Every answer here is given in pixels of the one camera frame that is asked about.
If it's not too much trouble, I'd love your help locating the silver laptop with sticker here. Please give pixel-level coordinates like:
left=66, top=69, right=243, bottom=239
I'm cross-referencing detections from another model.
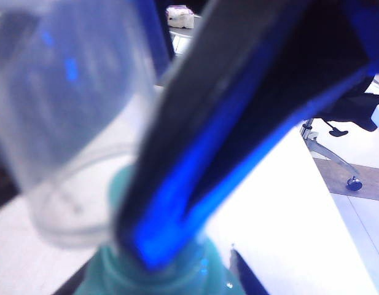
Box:
left=170, top=29, right=195, bottom=59

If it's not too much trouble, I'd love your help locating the blue black finger of the right gripper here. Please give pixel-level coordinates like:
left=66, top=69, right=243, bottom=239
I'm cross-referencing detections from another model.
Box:
left=146, top=0, right=176, bottom=77
left=114, top=0, right=373, bottom=273

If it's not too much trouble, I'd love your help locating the white purple tissue pack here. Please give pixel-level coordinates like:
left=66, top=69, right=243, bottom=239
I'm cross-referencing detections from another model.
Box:
left=165, top=4, right=196, bottom=29

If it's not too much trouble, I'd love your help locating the teal sprayer bottle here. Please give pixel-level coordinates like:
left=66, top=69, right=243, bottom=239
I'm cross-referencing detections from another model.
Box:
left=74, top=162, right=248, bottom=295

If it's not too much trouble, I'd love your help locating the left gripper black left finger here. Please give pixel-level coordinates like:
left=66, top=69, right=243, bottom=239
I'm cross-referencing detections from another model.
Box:
left=52, top=259, right=100, bottom=295

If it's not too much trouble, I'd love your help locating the left gripper blue black right finger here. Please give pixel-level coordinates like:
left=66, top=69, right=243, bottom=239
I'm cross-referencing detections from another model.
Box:
left=230, top=244, right=270, bottom=295

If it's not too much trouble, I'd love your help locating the black office chair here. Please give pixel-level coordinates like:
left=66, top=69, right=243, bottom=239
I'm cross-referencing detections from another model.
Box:
left=301, top=73, right=379, bottom=193

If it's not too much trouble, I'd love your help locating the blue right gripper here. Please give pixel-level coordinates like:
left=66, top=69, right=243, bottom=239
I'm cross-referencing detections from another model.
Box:
left=342, top=0, right=379, bottom=74

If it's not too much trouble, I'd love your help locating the transparent sprayer lid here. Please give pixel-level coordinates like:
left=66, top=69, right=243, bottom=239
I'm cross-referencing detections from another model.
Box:
left=0, top=0, right=165, bottom=251

